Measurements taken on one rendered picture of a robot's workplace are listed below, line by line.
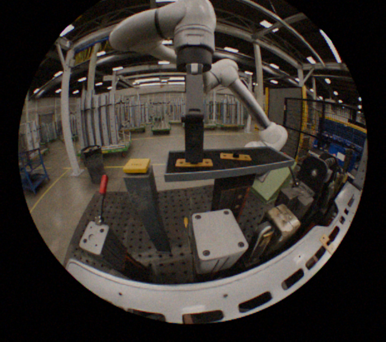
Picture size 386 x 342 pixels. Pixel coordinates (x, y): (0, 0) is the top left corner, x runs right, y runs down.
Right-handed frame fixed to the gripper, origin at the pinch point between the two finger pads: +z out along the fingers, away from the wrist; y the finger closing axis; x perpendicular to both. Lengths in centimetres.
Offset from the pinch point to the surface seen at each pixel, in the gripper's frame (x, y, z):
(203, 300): 1.9, 27.3, 20.7
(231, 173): 8.0, 4.4, 5.2
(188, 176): -1.0, 5.6, 5.0
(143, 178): -11.7, 3.6, 7.0
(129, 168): -15.1, 3.3, 4.8
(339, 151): 116, -12, 8
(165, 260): -12, 8, 51
